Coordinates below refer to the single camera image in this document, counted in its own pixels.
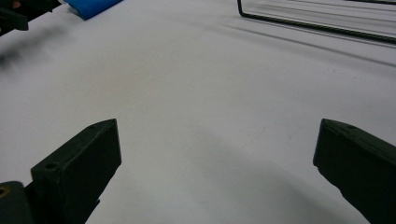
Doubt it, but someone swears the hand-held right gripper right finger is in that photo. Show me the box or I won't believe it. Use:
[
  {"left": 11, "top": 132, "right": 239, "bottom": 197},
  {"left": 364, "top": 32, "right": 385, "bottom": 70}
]
[{"left": 313, "top": 118, "right": 396, "bottom": 224}]

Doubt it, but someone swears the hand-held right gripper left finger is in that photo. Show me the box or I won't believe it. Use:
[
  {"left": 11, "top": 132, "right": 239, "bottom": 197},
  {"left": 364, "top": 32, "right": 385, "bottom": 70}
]
[{"left": 30, "top": 118, "right": 122, "bottom": 224}]

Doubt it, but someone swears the blue towel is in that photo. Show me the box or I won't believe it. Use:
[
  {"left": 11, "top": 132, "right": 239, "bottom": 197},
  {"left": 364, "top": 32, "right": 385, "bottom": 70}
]
[{"left": 64, "top": 0, "right": 124, "bottom": 21}]

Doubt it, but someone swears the black wire rack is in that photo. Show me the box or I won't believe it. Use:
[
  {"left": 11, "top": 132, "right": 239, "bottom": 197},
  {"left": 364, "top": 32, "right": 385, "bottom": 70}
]
[{"left": 236, "top": 0, "right": 396, "bottom": 45}]

